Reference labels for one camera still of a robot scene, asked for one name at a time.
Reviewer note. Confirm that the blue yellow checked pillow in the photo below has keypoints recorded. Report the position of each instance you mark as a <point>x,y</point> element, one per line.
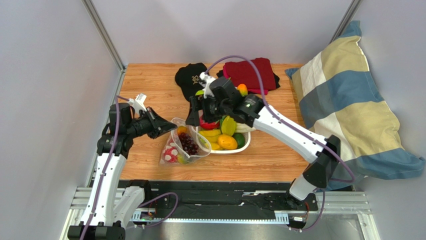
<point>338,96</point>

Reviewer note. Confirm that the yellow green star fruit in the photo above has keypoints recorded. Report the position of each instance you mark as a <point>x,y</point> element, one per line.
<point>228,126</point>

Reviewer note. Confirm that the aluminium frame post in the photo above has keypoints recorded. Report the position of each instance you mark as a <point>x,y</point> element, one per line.
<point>97,20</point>
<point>346,19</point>

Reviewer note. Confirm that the white perforated fruit basket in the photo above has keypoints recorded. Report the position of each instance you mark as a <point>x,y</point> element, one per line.
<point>223,152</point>

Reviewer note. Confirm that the green apple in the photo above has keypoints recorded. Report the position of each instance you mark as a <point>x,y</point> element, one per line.
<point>183,159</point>

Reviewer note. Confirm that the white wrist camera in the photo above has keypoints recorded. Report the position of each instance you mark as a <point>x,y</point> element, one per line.
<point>138,103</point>
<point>206,80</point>

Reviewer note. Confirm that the white garlic bulb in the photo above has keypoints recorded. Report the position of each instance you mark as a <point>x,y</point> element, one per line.
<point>244,128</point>

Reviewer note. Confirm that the papaya orange green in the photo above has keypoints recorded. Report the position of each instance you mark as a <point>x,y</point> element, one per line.
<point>243,90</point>

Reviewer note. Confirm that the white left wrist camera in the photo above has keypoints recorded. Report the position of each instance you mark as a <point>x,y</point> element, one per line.
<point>138,103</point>

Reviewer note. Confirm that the aluminium frame post left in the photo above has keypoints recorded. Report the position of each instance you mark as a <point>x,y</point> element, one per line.
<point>97,20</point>

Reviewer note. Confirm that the green orange mango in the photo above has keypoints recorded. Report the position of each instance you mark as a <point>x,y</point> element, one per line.
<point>240,140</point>

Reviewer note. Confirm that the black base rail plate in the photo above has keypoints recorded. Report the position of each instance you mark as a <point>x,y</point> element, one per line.
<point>215,200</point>

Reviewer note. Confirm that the dark purple grape bunch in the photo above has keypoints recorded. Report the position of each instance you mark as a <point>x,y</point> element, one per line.
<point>188,144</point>

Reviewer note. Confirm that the dark red folded cloth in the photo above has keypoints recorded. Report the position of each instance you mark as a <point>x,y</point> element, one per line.
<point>243,73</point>

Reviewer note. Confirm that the yellow banana bunch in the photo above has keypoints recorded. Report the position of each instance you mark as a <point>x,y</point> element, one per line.
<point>212,137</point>

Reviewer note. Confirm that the orange red mango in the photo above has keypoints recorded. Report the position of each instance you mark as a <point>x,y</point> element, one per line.
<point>182,130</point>

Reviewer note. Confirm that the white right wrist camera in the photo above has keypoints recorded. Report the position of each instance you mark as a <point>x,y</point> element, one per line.
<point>206,80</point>

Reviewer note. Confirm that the yellow orange mango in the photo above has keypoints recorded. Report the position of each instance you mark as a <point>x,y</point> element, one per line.
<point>226,142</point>

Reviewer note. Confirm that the pink dragon fruit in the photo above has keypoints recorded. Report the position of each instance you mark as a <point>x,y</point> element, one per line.
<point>208,125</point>

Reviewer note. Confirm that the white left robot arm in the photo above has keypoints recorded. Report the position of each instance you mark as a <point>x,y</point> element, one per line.
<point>105,218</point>

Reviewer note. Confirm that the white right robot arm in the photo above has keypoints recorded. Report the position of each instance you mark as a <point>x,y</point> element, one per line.
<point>322,153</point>

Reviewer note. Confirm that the black baseball cap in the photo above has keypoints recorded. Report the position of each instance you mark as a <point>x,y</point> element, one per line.
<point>187,78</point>

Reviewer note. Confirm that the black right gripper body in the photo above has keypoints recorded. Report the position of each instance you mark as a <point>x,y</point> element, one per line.
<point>202,106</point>

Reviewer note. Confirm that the aluminium frame post right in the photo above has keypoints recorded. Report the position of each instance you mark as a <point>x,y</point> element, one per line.
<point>346,19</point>

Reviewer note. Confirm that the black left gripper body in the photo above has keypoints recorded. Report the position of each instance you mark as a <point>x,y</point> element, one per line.
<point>144,125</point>

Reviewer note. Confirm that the clear dotted zip bag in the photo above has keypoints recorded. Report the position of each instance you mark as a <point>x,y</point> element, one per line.
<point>204,146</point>

